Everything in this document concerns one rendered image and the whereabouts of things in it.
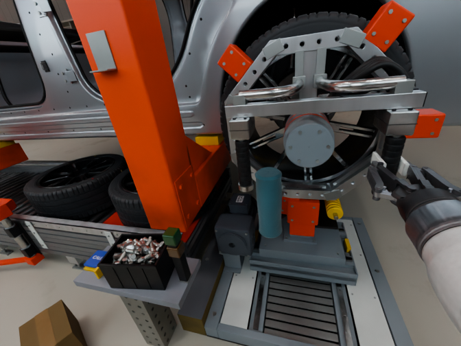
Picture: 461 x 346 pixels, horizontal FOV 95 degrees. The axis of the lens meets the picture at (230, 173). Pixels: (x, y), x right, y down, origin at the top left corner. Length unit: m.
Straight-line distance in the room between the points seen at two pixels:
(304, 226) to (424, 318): 0.68
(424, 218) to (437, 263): 0.07
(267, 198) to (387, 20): 0.56
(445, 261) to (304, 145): 0.38
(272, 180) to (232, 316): 0.69
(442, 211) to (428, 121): 0.46
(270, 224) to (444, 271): 0.54
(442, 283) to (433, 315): 1.08
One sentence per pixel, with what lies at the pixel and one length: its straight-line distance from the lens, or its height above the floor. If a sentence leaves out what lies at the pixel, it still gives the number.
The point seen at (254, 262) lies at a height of 0.15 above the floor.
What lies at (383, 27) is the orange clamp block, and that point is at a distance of 0.75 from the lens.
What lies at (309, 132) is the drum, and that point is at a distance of 0.60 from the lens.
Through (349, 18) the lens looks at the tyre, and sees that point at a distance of 0.82.
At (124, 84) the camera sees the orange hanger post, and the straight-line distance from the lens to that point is 0.70.
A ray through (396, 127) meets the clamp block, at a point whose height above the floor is 0.92.
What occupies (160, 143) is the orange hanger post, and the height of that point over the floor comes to 0.88.
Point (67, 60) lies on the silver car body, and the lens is 1.65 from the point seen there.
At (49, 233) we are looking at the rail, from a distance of 1.71.
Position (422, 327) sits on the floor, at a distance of 1.37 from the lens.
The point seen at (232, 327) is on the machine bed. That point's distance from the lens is 1.12.
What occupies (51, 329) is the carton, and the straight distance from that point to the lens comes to 1.33.
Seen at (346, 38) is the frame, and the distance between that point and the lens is 0.73.
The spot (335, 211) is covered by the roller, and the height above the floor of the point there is 0.52.
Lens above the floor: 1.07
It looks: 27 degrees down
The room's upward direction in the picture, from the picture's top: 8 degrees counter-clockwise
